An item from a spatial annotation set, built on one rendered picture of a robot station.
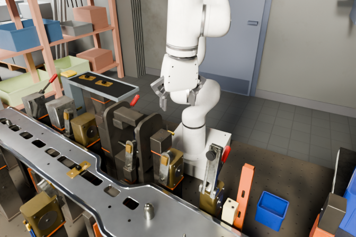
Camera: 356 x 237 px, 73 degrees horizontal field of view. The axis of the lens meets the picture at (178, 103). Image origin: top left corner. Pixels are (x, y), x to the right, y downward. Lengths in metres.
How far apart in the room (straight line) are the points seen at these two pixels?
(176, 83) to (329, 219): 0.48
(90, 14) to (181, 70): 3.15
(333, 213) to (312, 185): 0.77
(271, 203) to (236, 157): 0.35
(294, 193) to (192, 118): 0.62
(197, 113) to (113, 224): 0.59
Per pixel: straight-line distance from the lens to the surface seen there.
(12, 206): 1.33
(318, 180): 1.49
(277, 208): 1.25
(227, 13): 0.62
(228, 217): 0.79
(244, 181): 0.72
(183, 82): 0.67
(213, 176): 0.76
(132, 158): 0.94
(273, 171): 1.44
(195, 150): 1.28
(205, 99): 1.08
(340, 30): 3.37
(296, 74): 3.52
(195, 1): 0.60
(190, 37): 0.61
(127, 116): 0.89
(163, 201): 0.84
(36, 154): 1.14
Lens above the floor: 1.66
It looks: 30 degrees down
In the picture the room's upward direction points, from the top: straight up
